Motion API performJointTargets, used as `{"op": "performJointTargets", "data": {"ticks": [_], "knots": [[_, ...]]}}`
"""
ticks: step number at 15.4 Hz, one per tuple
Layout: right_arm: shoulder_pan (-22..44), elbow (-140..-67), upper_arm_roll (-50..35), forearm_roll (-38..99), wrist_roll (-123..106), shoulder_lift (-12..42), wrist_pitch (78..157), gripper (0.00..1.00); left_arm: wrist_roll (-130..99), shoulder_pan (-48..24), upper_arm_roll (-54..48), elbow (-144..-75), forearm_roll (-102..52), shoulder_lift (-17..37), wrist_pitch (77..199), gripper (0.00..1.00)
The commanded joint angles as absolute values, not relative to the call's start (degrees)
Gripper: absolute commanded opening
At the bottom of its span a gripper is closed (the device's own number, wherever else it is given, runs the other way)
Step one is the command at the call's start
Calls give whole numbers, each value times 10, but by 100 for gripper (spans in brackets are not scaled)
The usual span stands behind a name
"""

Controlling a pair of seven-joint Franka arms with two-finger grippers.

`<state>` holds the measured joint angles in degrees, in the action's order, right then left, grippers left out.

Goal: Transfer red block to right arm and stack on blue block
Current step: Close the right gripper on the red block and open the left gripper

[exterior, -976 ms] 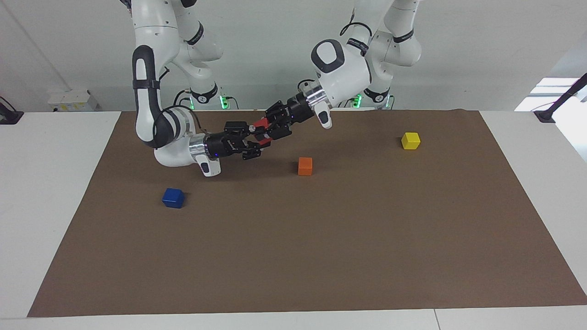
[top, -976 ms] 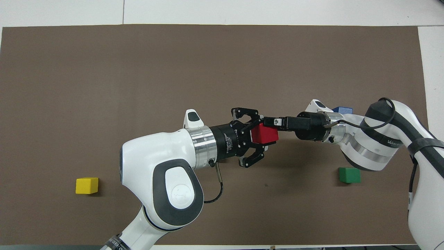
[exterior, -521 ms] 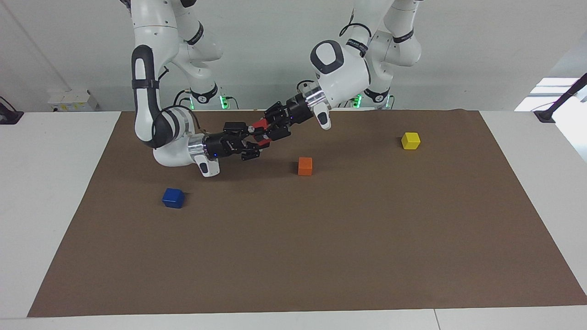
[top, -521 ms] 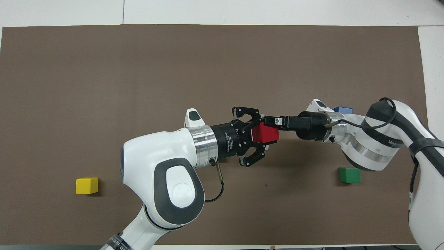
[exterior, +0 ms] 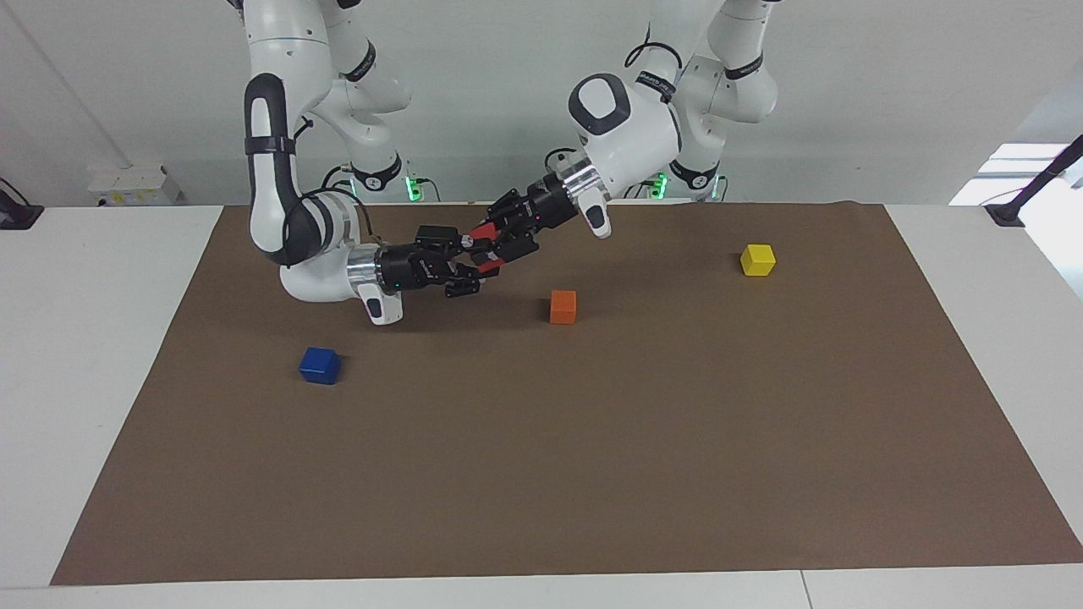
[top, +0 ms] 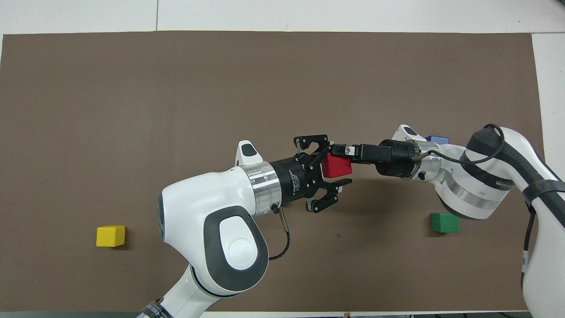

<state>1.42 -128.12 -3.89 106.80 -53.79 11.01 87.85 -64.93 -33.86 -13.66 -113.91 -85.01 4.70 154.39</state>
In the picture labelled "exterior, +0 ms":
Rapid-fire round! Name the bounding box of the red wooden block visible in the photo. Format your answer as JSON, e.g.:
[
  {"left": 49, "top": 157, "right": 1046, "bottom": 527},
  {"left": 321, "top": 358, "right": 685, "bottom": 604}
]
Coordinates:
[{"left": 470, "top": 222, "right": 509, "bottom": 277}]

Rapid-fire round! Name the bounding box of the blue wooden block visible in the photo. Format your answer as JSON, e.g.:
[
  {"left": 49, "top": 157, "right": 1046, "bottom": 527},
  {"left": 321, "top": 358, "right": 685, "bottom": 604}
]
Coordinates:
[{"left": 299, "top": 347, "right": 343, "bottom": 387}]

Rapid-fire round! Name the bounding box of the brown table mat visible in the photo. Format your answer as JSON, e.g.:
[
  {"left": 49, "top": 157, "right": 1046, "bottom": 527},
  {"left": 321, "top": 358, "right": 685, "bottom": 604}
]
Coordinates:
[{"left": 49, "top": 201, "right": 1083, "bottom": 586}]

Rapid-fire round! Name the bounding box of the black clamp mount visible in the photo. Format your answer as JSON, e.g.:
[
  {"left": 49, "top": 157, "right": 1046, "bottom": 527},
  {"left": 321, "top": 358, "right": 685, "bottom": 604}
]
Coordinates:
[{"left": 0, "top": 178, "right": 45, "bottom": 231}]

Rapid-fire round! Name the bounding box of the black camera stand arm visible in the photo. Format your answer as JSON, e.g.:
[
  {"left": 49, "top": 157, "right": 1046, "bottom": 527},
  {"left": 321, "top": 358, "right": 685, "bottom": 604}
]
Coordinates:
[{"left": 986, "top": 134, "right": 1083, "bottom": 228}]

